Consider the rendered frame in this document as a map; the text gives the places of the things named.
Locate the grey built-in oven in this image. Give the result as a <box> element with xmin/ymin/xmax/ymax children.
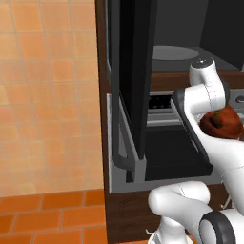
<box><xmin>106</xmin><ymin>89</ymin><xmax>244</xmax><ymax>194</ymax></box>

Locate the red-brown bowl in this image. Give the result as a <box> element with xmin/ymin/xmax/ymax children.
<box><xmin>198</xmin><ymin>105</ymin><xmax>244</xmax><ymax>140</ymax></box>

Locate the black microwave door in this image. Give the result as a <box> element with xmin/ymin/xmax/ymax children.
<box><xmin>106</xmin><ymin>0</ymin><xmax>158</xmax><ymax>160</ymax></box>

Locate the black microwave oven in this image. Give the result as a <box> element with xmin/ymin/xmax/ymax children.
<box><xmin>152</xmin><ymin>0</ymin><xmax>244</xmax><ymax>74</ymax></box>

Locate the bell pepper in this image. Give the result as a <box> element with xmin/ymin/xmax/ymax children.
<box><xmin>211</xmin><ymin>111</ymin><xmax>225</xmax><ymax>130</ymax></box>

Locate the dark wood cabinet housing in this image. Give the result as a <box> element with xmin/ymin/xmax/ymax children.
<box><xmin>94</xmin><ymin>0</ymin><xmax>244</xmax><ymax>244</ymax></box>

